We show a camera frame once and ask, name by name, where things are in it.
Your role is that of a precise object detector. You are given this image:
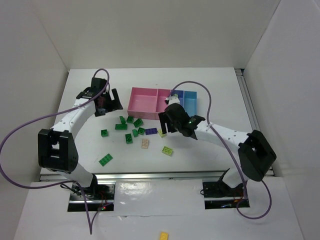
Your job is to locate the pale yellow lego brick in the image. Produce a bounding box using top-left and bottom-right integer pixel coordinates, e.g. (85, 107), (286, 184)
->
(157, 129), (167, 138)

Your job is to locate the purple lego brick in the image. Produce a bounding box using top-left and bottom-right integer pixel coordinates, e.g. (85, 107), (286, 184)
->
(145, 128), (158, 135)

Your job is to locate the lime lego brick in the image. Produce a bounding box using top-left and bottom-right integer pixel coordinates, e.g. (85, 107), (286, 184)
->
(161, 146), (174, 156)

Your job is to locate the beige lego brick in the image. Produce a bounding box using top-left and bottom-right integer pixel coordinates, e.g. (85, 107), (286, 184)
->
(141, 138), (149, 149)

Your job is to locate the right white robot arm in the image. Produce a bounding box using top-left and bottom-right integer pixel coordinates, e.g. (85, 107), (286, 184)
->
(158, 103), (277, 189)

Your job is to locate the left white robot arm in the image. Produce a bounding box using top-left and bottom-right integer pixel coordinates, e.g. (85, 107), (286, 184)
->
(37, 77), (123, 188)

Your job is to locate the purple blue container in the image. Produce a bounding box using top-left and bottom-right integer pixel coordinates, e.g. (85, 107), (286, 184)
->
(170, 89), (184, 106)

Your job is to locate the small pink container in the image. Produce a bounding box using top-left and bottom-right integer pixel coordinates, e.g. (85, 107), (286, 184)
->
(155, 88), (171, 120)

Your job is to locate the large pink container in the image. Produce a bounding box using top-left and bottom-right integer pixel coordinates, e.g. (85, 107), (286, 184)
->
(127, 87), (158, 120)

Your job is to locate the green lego brick upper right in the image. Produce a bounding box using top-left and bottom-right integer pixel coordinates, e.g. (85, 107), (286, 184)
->
(133, 118), (144, 128)

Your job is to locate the green lego brick far left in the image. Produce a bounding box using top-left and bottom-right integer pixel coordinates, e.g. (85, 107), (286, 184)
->
(100, 129), (109, 138)

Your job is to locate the green lego brick centre right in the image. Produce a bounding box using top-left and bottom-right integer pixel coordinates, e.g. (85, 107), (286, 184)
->
(137, 127), (145, 136)

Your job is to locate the small green lego brick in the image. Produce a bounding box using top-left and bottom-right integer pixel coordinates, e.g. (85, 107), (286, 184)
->
(132, 129), (139, 138)

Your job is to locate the green lego brick lower centre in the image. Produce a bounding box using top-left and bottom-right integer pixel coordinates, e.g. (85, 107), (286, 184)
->
(125, 133), (133, 144)

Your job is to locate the green lego brick bottom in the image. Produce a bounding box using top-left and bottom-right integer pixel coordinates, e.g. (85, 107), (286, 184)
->
(98, 153), (113, 167)

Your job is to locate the yellow lego brick foreground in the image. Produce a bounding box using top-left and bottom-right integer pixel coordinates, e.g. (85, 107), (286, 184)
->
(159, 232), (169, 240)

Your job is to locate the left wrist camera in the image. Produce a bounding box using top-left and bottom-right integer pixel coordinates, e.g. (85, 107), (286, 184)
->
(76, 91), (95, 100)

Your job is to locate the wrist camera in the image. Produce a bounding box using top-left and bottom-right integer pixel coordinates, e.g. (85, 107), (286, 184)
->
(76, 91), (95, 100)
(164, 94), (180, 106)

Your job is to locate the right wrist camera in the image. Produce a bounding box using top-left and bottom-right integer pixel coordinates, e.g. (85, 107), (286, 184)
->
(164, 94), (180, 106)

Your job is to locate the aluminium rail front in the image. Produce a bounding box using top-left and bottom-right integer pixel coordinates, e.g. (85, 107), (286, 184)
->
(39, 169), (231, 182)

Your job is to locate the aluminium rail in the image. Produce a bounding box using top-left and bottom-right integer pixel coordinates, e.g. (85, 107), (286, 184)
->
(234, 68), (276, 177)
(39, 169), (231, 182)

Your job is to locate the aluminium rail right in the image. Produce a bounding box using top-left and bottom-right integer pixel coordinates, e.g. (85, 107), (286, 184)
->
(234, 68), (276, 177)

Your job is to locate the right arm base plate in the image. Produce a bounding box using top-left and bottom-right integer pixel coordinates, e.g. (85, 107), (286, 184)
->
(200, 181), (250, 210)

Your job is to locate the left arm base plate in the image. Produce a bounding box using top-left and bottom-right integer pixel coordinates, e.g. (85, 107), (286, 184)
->
(67, 184), (115, 212)

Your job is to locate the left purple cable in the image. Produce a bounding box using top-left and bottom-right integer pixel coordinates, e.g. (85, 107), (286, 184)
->
(0, 68), (111, 235)

